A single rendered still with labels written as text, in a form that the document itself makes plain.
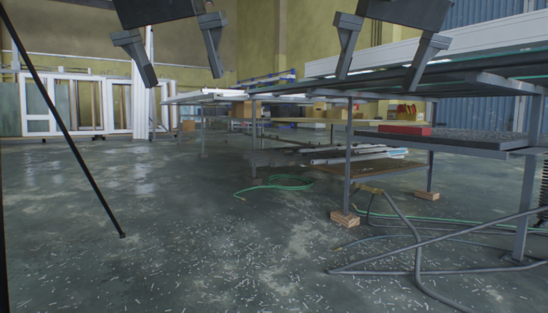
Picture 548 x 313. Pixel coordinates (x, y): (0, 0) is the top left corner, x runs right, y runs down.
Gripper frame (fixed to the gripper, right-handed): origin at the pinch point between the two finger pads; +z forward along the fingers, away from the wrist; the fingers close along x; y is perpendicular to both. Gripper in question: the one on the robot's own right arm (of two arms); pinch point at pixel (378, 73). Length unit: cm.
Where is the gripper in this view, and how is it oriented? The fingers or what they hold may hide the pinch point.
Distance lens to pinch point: 51.4
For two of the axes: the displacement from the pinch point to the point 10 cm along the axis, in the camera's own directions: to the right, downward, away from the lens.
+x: 9.8, 1.1, 1.6
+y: 0.8, 5.0, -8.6
